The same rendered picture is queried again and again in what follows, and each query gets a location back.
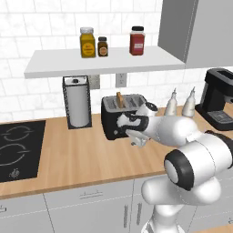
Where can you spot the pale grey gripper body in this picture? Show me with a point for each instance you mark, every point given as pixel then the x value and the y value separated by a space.
pixel 138 138

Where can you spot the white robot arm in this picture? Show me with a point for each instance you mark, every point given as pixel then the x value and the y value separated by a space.
pixel 194 157

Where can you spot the black toaster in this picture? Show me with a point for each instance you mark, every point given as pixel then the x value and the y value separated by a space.
pixel 109 121

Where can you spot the brown bread slice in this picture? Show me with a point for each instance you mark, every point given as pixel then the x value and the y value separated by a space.
pixel 120 99

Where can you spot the white squeeze bottle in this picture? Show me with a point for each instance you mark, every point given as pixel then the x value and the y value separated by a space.
pixel 171 106
pixel 189 106

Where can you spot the grey cupboard door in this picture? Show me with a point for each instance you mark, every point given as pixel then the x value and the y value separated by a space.
pixel 88 218
pixel 136 194

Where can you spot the white paper towel roll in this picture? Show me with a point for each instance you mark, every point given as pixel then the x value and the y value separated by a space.
pixel 77 104

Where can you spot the black coffee machine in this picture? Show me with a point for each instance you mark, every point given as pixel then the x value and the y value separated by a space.
pixel 215 94

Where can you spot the wide grey drawer front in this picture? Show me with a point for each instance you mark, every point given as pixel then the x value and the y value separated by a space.
pixel 66 197

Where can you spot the red spice jar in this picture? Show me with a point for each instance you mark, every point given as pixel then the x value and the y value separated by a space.
pixel 137 42

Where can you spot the small brown spice jar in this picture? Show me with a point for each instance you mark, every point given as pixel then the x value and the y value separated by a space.
pixel 103 48

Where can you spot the yellow spice jar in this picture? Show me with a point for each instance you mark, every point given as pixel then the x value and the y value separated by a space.
pixel 87 44

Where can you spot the black hob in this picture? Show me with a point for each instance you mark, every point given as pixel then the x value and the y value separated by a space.
pixel 21 151

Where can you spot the white wall socket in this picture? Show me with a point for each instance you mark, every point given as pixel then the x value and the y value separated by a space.
pixel 121 80

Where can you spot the grey wall socket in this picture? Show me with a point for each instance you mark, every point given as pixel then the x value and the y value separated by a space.
pixel 95 82

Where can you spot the white wall shelf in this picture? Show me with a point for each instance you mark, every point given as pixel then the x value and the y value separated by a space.
pixel 100 63

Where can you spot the grey wall cupboard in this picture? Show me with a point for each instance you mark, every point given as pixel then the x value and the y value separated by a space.
pixel 206 30

